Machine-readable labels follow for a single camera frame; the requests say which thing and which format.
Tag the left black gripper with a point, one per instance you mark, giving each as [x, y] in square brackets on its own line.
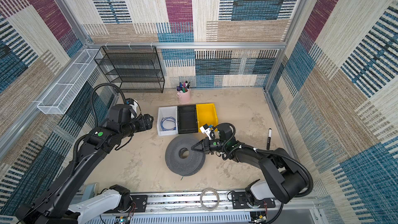
[148, 123]

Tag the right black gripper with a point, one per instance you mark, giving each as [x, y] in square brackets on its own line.
[206, 145]

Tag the grey filament spool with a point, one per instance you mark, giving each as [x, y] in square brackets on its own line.
[181, 159]

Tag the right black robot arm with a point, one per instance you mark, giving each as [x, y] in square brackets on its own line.
[286, 178]

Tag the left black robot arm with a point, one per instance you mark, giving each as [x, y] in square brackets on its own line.
[54, 205]

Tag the white plastic bin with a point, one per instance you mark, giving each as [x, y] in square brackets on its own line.
[167, 121]

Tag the black plastic bin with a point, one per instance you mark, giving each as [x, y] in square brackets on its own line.
[187, 119]

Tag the yellow plastic bin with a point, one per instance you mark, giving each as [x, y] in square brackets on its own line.
[206, 114]

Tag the clear tubing coil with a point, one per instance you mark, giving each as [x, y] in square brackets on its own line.
[209, 199]

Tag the pink pen cup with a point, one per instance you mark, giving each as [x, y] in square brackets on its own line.
[184, 92]

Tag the black mesh shelf rack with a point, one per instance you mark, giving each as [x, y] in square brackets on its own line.
[132, 68]

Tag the black marker pen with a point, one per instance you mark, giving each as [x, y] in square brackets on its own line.
[268, 144]

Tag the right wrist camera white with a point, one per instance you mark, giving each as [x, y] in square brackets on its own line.
[208, 130]

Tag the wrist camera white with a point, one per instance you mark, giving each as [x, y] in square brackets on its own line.
[208, 130]
[132, 103]

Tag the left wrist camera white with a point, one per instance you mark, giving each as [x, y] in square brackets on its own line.
[132, 103]

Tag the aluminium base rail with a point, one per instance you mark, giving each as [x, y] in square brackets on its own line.
[183, 207]

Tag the white wire mesh basket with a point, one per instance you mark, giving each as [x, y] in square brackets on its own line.
[58, 100]

